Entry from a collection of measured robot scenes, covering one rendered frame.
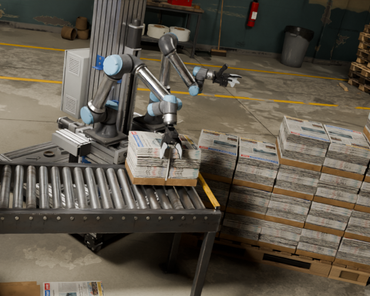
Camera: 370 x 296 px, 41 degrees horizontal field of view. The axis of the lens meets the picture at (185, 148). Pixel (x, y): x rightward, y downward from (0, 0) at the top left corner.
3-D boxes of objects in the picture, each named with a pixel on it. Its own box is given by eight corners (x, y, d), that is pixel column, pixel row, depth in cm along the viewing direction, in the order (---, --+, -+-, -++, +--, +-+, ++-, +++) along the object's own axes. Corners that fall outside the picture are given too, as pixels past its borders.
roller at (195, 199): (184, 176, 312) (185, 169, 310) (207, 217, 272) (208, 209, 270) (177, 175, 310) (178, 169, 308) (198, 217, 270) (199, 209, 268)
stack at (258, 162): (182, 218, 406) (201, 127, 373) (320, 248, 403) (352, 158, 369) (176, 245, 371) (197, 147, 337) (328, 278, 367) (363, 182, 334)
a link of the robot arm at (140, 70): (131, 63, 312) (178, 115, 295) (118, 64, 303) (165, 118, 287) (138, 49, 305) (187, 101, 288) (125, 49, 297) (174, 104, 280)
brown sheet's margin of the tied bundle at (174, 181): (183, 168, 310) (184, 161, 309) (196, 186, 285) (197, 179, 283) (159, 167, 305) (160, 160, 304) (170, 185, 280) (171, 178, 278)
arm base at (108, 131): (90, 131, 332) (91, 118, 328) (106, 127, 344) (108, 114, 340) (105, 140, 324) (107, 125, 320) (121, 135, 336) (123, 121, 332)
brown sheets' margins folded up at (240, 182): (185, 204, 400) (197, 148, 380) (325, 234, 397) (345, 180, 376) (180, 229, 365) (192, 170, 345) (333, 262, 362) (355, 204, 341)
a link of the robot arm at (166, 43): (164, 33, 341) (202, 91, 350) (168, 31, 351) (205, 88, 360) (151, 43, 345) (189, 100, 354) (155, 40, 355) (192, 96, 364)
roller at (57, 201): (58, 172, 287) (59, 165, 285) (63, 217, 247) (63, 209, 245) (49, 172, 286) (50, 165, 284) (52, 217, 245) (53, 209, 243)
